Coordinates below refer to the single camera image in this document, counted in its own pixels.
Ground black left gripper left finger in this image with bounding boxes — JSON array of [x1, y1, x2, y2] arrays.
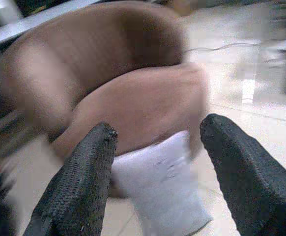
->
[[22, 121, 118, 236]]

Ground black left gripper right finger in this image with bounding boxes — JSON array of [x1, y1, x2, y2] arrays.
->
[[200, 113, 286, 236]]

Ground light grey pillow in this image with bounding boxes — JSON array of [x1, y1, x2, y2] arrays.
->
[[110, 130, 214, 234]]

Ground brown velvet tub sofa chair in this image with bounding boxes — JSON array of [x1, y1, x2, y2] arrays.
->
[[0, 0, 209, 170]]

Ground thin black floor cable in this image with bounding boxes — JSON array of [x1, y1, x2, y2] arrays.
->
[[184, 41, 261, 54]]

